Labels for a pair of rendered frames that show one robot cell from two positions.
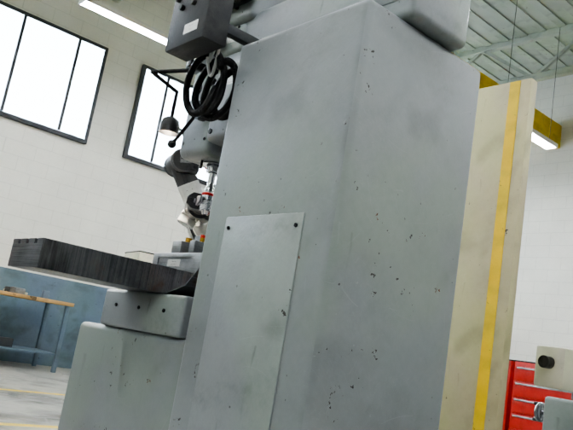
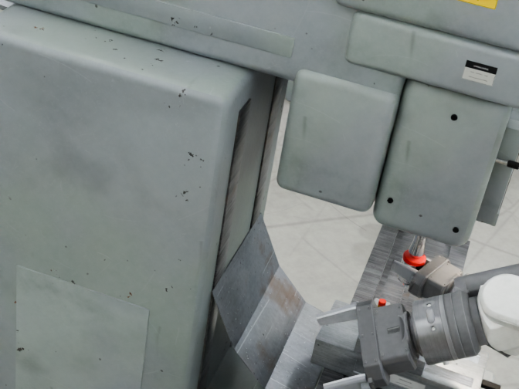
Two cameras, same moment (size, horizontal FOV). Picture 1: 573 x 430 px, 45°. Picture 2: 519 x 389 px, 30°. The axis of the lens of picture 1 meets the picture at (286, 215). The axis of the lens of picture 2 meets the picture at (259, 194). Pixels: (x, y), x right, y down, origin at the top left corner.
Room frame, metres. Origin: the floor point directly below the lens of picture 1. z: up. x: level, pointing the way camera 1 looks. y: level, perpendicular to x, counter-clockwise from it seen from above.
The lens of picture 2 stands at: (3.32, -0.98, 2.34)
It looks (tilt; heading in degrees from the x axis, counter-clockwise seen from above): 33 degrees down; 142
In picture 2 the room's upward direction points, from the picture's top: 10 degrees clockwise
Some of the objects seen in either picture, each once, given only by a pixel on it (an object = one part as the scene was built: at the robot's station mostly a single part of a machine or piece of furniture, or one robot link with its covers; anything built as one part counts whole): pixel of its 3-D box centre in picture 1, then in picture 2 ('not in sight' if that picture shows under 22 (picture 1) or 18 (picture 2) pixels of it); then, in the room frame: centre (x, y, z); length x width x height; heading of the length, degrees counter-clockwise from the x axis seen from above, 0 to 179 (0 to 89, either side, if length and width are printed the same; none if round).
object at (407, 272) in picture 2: not in sight; (404, 272); (2.27, 0.24, 1.18); 0.06 x 0.02 x 0.03; 18
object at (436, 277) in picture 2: (201, 206); (449, 289); (2.34, 0.30, 1.18); 0.13 x 0.12 x 0.10; 108
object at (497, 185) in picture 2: not in sight; (501, 173); (2.34, 0.34, 1.45); 0.04 x 0.04 x 0.21; 39
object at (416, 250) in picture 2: (211, 177); (421, 233); (2.26, 0.27, 1.26); 0.03 x 0.03 x 0.11
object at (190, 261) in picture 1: (197, 261); (401, 350); (2.30, 0.27, 0.98); 0.35 x 0.15 x 0.11; 37
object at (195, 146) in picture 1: (223, 119); (445, 144); (2.25, 0.27, 1.47); 0.21 x 0.19 x 0.32; 129
